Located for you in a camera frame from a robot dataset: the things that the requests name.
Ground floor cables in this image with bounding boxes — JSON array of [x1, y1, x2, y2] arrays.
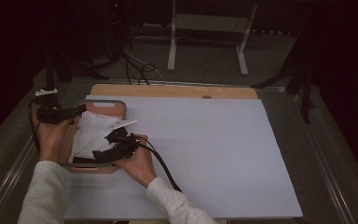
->
[[122, 46, 169, 87]]

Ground white frame desk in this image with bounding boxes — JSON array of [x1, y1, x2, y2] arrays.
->
[[166, 0, 259, 77]]

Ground white cloth garment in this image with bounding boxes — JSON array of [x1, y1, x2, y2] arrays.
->
[[69, 110, 123, 162]]

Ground black tripod stand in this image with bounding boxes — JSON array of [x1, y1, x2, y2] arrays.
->
[[43, 6, 129, 91]]

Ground person's right hand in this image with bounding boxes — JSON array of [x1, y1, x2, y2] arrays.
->
[[113, 133, 158, 189]]

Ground white table sheet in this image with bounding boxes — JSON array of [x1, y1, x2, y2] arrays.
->
[[64, 94, 304, 220]]

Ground pink basin with grey rim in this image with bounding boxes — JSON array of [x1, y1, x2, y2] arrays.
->
[[59, 98, 129, 175]]

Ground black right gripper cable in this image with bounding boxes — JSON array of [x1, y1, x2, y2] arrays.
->
[[135, 136, 183, 193]]

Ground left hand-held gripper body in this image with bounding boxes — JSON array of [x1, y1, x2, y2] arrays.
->
[[34, 88, 76, 125]]

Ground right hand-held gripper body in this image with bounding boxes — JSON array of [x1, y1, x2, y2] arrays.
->
[[104, 119, 142, 161]]

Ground person's left hand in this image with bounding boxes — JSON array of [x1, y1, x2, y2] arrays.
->
[[32, 110, 77, 163]]

